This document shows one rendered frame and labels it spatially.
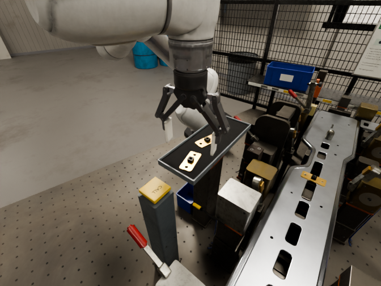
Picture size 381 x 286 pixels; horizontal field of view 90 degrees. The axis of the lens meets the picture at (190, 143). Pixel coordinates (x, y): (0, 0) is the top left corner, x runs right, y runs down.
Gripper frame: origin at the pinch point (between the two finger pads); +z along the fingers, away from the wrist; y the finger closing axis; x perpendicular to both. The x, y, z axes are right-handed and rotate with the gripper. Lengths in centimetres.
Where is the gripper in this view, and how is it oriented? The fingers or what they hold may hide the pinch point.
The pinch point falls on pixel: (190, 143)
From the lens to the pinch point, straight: 53.3
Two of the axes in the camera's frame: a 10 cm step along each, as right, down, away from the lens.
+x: 4.2, -5.5, 7.3
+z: 0.0, 8.0, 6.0
